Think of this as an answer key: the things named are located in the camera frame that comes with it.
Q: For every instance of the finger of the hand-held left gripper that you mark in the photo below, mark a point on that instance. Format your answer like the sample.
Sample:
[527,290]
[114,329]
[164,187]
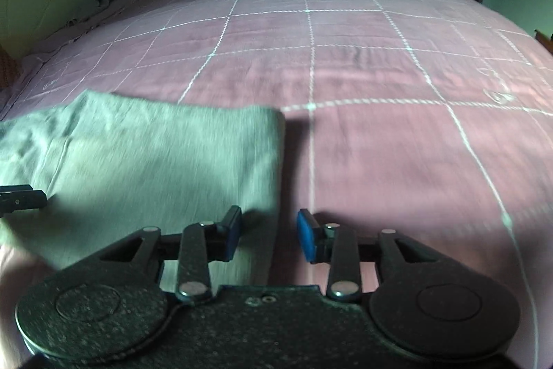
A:
[23,200]

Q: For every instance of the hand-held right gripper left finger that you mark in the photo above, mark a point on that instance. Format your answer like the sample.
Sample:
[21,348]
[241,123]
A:
[233,230]

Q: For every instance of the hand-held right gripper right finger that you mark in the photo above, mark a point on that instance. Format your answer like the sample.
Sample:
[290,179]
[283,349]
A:
[306,235]

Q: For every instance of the grey-green pants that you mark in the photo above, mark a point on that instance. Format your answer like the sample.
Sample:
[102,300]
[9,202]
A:
[151,161]

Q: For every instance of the pink checked bedsheet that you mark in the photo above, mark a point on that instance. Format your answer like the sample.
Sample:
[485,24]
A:
[367,92]

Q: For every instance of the dark chair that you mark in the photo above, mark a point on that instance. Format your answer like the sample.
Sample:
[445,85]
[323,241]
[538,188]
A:
[545,40]

